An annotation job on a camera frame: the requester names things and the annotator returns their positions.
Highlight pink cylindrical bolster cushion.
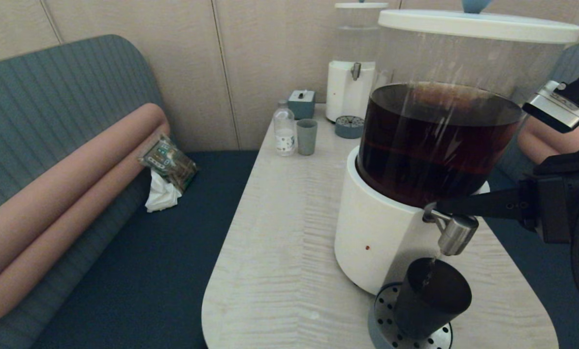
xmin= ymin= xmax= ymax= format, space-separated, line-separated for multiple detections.
xmin=0 ymin=103 xmax=168 ymax=296
xmin=517 ymin=127 xmax=579 ymax=166
xmin=537 ymin=121 xmax=579 ymax=152
xmin=0 ymin=121 xmax=171 ymax=326

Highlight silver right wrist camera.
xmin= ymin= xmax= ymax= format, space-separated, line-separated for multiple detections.
xmin=522 ymin=80 xmax=579 ymax=134

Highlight blue-grey square box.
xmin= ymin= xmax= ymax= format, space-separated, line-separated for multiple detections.
xmin=288 ymin=89 xmax=316 ymax=120

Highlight large white dispenser lid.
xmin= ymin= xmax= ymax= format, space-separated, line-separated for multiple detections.
xmin=378 ymin=0 xmax=579 ymax=44

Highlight crumpled white tissue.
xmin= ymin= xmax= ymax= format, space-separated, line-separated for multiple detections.
xmin=145 ymin=169 xmax=183 ymax=213

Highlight grey-green plastic cup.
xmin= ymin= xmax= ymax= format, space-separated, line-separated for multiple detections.
xmin=296 ymin=119 xmax=318 ymax=156

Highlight large tea drink dispenser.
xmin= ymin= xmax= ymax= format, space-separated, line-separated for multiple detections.
xmin=334 ymin=22 xmax=569 ymax=296

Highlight small blue-grey drip tray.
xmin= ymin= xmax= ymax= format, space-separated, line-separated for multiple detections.
xmin=335 ymin=115 xmax=365 ymax=139

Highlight clear plastic bottle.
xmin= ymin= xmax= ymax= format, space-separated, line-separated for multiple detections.
xmin=273 ymin=99 xmax=296 ymax=157

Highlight large blue-grey drip tray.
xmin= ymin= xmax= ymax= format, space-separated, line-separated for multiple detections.
xmin=368 ymin=282 xmax=454 ymax=349

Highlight small white water dispenser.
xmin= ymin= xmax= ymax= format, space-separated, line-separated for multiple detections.
xmin=325 ymin=7 xmax=389 ymax=123

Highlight teal upholstered bench sofa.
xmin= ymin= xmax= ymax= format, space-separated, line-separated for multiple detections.
xmin=481 ymin=40 xmax=579 ymax=349
xmin=0 ymin=34 xmax=260 ymax=349

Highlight large metal dispenser tap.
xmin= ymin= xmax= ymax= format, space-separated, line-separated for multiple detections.
xmin=423 ymin=203 xmax=479 ymax=256

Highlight dark grey tapered cup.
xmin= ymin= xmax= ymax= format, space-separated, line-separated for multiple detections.
xmin=394 ymin=257 xmax=473 ymax=340

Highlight small white dispenser lid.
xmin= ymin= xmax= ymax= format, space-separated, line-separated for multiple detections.
xmin=335 ymin=1 xmax=388 ymax=9

